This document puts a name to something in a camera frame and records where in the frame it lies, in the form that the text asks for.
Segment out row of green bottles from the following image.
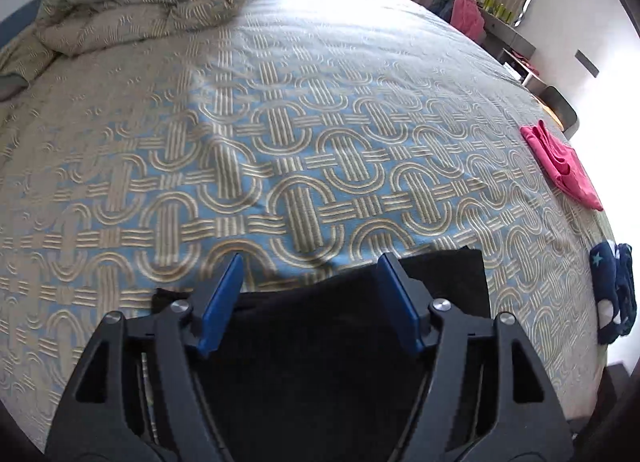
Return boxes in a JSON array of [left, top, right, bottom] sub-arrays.
[[472, 0, 517, 23]]

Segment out dark wall switch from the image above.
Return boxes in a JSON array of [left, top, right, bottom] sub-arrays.
[[575, 49, 600, 78]]

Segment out navy star-printed cloth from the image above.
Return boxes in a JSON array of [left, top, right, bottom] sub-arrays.
[[589, 241, 638, 346]]

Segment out black pants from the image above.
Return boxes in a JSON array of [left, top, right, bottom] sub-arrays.
[[152, 247, 492, 462]]

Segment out patterned blue beige bedspread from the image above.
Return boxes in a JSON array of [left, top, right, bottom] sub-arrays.
[[0, 0, 621, 449]]

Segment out pink folded cloth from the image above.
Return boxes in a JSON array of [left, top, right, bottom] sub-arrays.
[[519, 119, 605, 212]]

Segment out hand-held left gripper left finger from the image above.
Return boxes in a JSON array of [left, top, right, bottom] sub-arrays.
[[45, 252, 246, 462]]

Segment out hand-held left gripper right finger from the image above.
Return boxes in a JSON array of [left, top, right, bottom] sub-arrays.
[[376, 252, 573, 462]]

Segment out blue headboard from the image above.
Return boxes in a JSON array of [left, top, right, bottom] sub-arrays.
[[0, 0, 47, 49]]

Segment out red garment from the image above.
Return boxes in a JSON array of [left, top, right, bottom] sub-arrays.
[[450, 0, 487, 44]]

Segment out grey desk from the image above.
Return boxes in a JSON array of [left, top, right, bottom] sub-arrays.
[[480, 7, 539, 88]]

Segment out grey chair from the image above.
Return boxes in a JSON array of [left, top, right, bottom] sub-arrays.
[[540, 86, 579, 132]]

